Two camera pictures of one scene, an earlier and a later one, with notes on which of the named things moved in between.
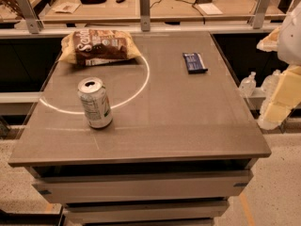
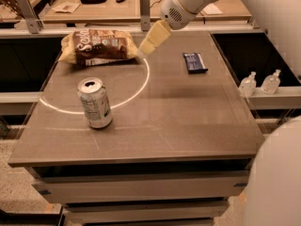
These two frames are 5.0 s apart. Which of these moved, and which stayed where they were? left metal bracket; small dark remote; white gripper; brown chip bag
Moved: white gripper
Stayed: brown chip bag; left metal bracket; small dark remote
